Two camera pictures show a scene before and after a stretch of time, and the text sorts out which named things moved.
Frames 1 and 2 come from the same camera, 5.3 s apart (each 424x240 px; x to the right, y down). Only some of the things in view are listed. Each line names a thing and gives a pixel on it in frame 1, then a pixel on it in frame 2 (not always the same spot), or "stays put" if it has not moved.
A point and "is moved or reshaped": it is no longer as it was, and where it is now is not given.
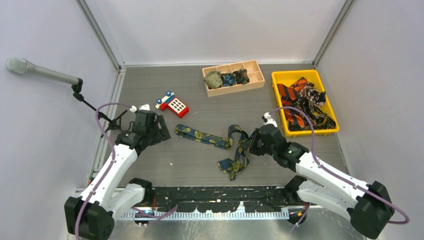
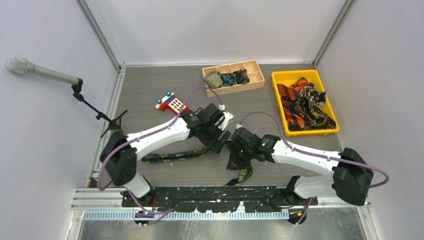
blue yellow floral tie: x=236 y=136 is moved or reshaped
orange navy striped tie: x=290 y=93 stays put
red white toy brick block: x=172 y=104 stays put
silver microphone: x=21 y=66 stays put
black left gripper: x=162 y=133 to x=216 y=146
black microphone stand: x=115 y=122 stays put
